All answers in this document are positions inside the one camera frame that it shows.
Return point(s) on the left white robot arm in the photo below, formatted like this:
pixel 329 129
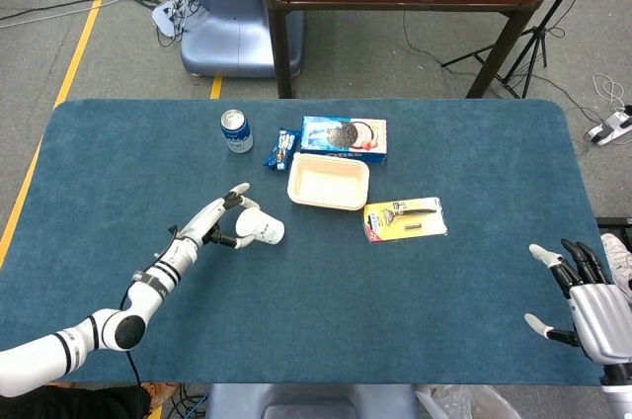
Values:
pixel 99 320

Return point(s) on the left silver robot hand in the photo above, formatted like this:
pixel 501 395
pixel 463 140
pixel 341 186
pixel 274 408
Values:
pixel 212 224

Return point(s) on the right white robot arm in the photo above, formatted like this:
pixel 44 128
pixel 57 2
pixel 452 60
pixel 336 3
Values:
pixel 617 389

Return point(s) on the razor in yellow blister pack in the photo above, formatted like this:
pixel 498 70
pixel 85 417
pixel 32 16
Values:
pixel 405 220

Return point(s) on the black cloth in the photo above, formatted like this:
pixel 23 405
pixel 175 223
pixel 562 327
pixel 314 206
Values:
pixel 89 404

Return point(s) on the white paper cup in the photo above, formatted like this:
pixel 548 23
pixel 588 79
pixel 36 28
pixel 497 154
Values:
pixel 264 227

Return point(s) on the white power strip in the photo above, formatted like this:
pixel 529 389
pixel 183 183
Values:
pixel 609 127

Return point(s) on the cream plastic food tray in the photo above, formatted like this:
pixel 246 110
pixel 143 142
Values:
pixel 328 183

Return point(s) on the blue drink can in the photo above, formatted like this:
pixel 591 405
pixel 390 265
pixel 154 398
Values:
pixel 237 132

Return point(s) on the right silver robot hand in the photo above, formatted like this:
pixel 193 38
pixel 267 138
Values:
pixel 592 310

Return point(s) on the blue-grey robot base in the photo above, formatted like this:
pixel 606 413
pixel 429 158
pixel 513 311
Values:
pixel 232 19

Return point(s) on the white sneaker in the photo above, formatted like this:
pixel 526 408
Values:
pixel 619 266

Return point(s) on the blue Oreo cookie box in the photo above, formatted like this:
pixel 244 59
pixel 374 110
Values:
pixel 343 140

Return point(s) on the blue table mat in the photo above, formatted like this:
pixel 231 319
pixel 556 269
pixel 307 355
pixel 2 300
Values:
pixel 345 290

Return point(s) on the blue-grey robot torso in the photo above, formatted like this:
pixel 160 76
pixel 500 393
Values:
pixel 311 401

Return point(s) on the black tripod stand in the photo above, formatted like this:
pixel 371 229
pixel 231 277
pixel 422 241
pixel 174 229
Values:
pixel 538 28

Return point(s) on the clear plastic bag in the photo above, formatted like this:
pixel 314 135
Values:
pixel 459 401

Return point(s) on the small blue Oreo packet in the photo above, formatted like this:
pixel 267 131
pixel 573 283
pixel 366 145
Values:
pixel 281 149

